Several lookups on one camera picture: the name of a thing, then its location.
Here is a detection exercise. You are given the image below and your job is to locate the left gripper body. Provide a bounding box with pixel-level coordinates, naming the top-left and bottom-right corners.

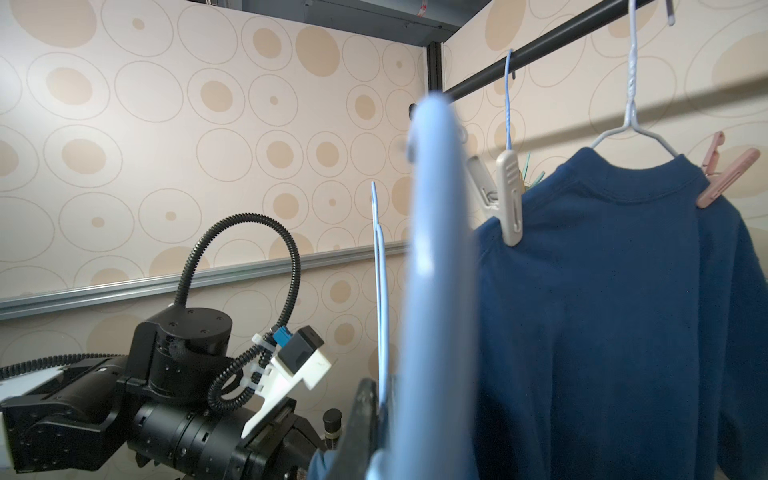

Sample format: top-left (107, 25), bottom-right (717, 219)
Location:
top-left (239, 397), bottom-right (325, 479)

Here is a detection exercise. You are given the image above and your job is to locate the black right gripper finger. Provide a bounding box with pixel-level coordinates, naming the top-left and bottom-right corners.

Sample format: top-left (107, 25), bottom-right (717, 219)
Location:
top-left (326, 378), bottom-right (379, 480)

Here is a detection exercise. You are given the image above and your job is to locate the light blue plastic hanger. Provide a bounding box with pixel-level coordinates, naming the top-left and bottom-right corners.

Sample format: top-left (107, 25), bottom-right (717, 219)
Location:
top-left (367, 92), bottom-right (478, 479)

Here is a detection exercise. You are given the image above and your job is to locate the navy blue t-shirt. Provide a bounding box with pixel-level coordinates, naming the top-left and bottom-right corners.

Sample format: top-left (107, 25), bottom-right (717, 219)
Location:
top-left (473, 148), bottom-right (767, 479)

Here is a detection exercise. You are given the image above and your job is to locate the grey plastic clothespin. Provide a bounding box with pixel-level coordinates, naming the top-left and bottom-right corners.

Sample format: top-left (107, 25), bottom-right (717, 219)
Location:
top-left (465, 150), bottom-right (525, 247)

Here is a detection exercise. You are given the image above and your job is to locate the white wire hanger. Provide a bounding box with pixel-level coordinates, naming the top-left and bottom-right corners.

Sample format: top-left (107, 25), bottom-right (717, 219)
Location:
top-left (589, 0), bottom-right (678, 158)

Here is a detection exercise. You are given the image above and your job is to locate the light blue t-shirt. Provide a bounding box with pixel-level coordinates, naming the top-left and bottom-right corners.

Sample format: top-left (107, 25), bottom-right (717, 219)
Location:
top-left (306, 450), bottom-right (336, 480)

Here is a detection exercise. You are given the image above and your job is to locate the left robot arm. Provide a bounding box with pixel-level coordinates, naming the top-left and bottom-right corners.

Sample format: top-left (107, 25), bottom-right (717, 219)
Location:
top-left (1, 306), bottom-right (323, 479)

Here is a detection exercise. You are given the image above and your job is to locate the teal plastic clothespin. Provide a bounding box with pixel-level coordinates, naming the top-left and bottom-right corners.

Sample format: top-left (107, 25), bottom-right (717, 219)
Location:
top-left (522, 153), bottom-right (546, 189)

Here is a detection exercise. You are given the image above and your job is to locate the black clothes rack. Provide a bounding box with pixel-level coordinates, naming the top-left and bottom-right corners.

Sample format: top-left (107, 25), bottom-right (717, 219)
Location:
top-left (425, 1), bottom-right (629, 102)

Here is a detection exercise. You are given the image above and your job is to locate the pink plastic clothespin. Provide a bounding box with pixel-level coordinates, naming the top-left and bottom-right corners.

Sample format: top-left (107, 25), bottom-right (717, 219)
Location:
top-left (696, 131), bottom-right (761, 209)

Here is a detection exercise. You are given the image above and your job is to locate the pale blue wire hanger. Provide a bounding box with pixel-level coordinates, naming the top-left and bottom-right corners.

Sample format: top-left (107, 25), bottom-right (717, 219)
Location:
top-left (504, 49), bottom-right (516, 150)

